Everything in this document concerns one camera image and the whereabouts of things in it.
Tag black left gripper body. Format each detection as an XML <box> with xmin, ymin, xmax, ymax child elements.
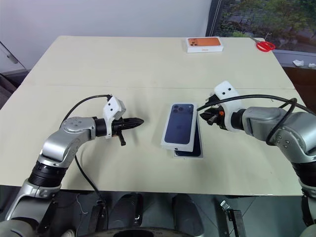
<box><xmin>111</xmin><ymin>118</ymin><xmax>129</xmax><ymax>147</ymax></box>

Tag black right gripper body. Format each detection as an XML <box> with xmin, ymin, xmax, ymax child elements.
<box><xmin>211</xmin><ymin>104</ymin><xmax>226</xmax><ymax>129</ymax></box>

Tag white phone box lid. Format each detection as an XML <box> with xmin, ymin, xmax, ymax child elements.
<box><xmin>160</xmin><ymin>102</ymin><xmax>198</xmax><ymax>153</ymax></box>

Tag white box base brown interior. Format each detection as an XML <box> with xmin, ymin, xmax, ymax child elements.
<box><xmin>172</xmin><ymin>112</ymin><xmax>205</xmax><ymax>159</ymax></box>

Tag orange phone box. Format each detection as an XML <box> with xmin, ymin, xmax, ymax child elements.
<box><xmin>185</xmin><ymin>37</ymin><xmax>225</xmax><ymax>54</ymax></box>

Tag dark brown wooden cabinet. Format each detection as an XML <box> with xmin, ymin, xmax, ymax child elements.
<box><xmin>281</xmin><ymin>65</ymin><xmax>316</xmax><ymax>113</ymax></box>

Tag green shrubs outside window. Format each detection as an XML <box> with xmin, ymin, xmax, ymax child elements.
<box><xmin>218</xmin><ymin>0</ymin><xmax>316</xmax><ymax>53</ymax></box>

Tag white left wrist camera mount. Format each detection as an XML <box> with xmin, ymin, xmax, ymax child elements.
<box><xmin>102</xmin><ymin>96</ymin><xmax>127</xmax><ymax>140</ymax></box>

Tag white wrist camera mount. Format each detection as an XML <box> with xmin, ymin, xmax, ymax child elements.
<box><xmin>102</xmin><ymin>96</ymin><xmax>127</xmax><ymax>140</ymax></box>
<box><xmin>212</xmin><ymin>80</ymin><xmax>247</xmax><ymax>132</ymax></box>

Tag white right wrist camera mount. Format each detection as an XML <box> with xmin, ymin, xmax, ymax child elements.
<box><xmin>212</xmin><ymin>80</ymin><xmax>247</xmax><ymax>132</ymax></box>

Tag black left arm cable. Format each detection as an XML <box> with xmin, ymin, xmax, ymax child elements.
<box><xmin>64</xmin><ymin>94</ymin><xmax>111</xmax><ymax>213</ymax></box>

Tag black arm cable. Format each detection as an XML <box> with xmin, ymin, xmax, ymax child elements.
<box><xmin>64</xmin><ymin>94</ymin><xmax>111</xmax><ymax>213</ymax></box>
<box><xmin>197</xmin><ymin>94</ymin><xmax>316</xmax><ymax>146</ymax></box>

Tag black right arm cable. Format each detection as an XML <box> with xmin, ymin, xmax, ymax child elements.
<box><xmin>197</xmin><ymin>94</ymin><xmax>316</xmax><ymax>146</ymax></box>

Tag red handled scissors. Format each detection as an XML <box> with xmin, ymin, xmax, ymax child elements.
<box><xmin>249</xmin><ymin>36</ymin><xmax>276</xmax><ymax>53</ymax></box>

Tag thin white cord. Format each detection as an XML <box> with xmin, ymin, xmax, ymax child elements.
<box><xmin>76</xmin><ymin>193</ymin><xmax>89</xmax><ymax>215</ymax></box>

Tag dark window frame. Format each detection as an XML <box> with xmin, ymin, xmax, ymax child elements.
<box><xmin>205</xmin><ymin>0</ymin><xmax>224</xmax><ymax>38</ymax></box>

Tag black metal bracket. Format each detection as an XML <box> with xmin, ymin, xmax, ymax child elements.
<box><xmin>219</xmin><ymin>199</ymin><xmax>245</xmax><ymax>237</ymax></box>

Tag grey glass panel with handle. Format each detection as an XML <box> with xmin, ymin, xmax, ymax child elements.
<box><xmin>0</xmin><ymin>40</ymin><xmax>28</xmax><ymax>75</ymax></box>

